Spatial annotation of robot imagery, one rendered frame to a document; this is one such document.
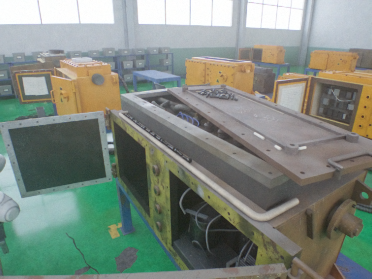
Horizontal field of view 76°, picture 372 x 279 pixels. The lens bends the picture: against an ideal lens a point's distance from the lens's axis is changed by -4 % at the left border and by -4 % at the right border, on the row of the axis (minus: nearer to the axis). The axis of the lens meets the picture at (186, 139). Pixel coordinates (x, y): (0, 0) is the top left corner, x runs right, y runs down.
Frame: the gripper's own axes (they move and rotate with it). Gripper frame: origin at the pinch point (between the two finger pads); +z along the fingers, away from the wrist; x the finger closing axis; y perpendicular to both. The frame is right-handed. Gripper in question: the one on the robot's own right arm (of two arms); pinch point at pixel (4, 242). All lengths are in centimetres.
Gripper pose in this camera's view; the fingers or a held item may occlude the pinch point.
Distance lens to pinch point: 174.5
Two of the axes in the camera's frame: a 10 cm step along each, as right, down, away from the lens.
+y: -7.7, 2.5, -5.9
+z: 0.0, 9.2, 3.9
